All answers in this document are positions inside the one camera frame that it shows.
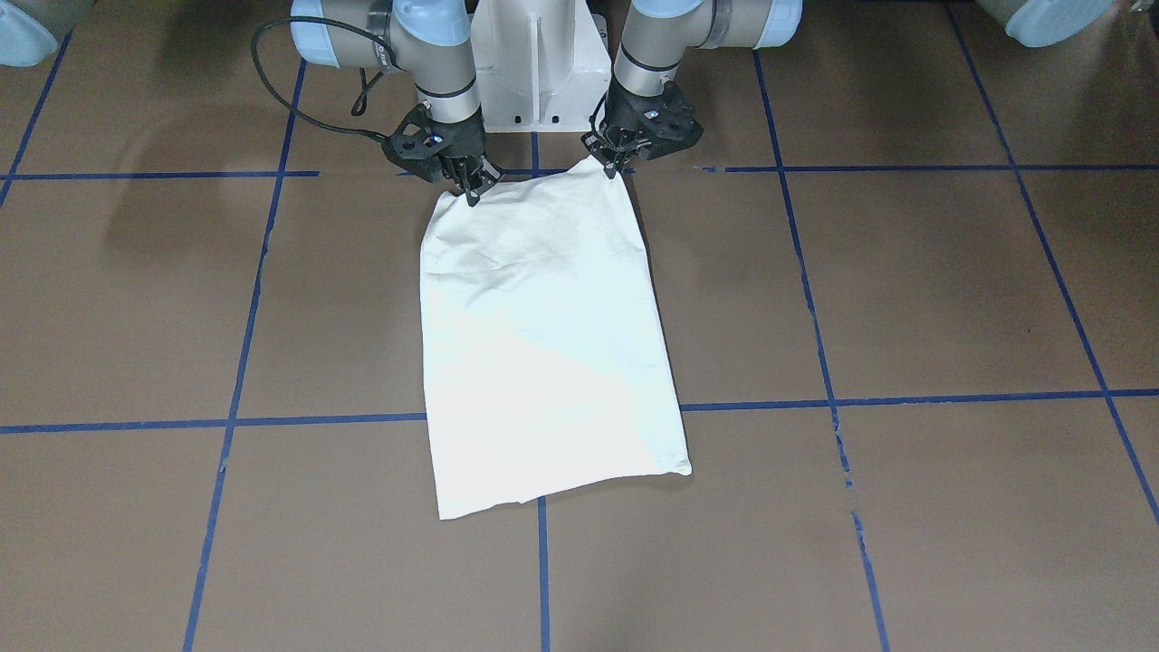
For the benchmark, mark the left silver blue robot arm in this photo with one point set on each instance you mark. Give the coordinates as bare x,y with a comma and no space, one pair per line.
657,34

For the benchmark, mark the white camera pole with base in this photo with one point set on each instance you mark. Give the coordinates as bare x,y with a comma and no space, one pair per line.
541,66

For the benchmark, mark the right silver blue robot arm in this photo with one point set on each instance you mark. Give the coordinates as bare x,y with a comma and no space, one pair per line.
428,40

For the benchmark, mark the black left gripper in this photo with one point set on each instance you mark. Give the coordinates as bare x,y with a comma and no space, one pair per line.
624,127

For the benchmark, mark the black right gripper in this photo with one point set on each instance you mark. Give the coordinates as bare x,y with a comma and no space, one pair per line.
462,142

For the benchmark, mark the cream long-sleeve cat shirt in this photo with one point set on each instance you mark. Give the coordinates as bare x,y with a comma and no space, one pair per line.
545,366

